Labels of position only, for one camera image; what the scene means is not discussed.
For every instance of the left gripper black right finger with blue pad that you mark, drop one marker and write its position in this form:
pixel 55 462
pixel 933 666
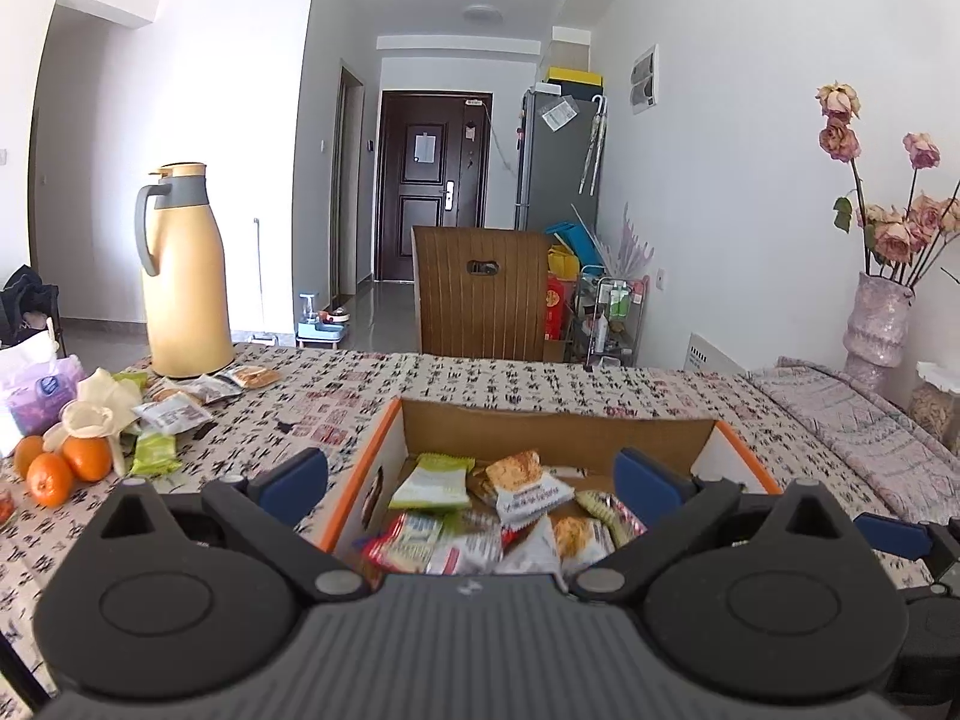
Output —
pixel 678 513

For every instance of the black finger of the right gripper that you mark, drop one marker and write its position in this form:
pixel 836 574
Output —
pixel 888 535

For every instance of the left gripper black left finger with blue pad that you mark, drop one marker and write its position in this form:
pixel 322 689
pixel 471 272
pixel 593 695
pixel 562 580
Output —
pixel 258 518

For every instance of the cracker snack packet white orange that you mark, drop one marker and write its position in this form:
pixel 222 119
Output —
pixel 524 490

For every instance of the calligraphy print tablecloth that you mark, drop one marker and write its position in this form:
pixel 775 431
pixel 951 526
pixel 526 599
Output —
pixel 800 419

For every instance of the orange cracker packet flat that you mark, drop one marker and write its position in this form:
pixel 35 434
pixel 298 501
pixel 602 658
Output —
pixel 250 376

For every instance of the green snack packet on table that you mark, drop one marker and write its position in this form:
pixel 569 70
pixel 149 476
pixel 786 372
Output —
pixel 155 455

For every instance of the clear jar with grains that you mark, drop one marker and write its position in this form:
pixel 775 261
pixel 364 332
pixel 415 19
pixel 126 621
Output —
pixel 935 403

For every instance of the red cardboard snack box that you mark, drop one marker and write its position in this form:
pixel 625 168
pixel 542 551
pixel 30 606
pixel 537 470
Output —
pixel 357 504

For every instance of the red white snack packet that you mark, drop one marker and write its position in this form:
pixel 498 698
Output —
pixel 460 543

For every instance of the green white snack packet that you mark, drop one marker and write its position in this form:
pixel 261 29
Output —
pixel 438 483

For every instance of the orange mandarin rear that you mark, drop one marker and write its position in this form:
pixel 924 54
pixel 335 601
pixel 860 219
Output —
pixel 90 460

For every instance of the orange mandarin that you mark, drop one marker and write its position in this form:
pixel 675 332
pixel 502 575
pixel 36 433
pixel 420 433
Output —
pixel 50 480
pixel 90 460

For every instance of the white silk flower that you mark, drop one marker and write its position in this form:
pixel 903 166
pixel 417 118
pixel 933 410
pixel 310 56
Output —
pixel 102 409

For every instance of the pink ribbed flower vase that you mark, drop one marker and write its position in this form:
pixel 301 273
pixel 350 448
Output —
pixel 877 330

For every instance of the orange mandarin front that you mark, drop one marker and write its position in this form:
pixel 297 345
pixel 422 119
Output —
pixel 50 480

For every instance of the purple tissue pack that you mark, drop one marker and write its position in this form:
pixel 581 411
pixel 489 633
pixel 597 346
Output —
pixel 36 397

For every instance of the dried pink rose bouquet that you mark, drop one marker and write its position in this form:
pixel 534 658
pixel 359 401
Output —
pixel 903 231

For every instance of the dark brown entrance door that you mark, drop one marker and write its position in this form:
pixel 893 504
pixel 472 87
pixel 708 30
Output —
pixel 434 148

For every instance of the grey refrigerator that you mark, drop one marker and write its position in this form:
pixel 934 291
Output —
pixel 556 183

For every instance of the yellow box on fridge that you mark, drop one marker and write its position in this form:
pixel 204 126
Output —
pixel 560 75

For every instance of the wire storage trolley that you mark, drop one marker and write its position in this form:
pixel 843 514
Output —
pixel 605 322

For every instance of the cream thermos jug grey handle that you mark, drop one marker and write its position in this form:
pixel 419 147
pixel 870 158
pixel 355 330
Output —
pixel 183 274

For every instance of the white wall electrical panel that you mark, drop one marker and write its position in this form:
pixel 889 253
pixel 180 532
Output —
pixel 644 81

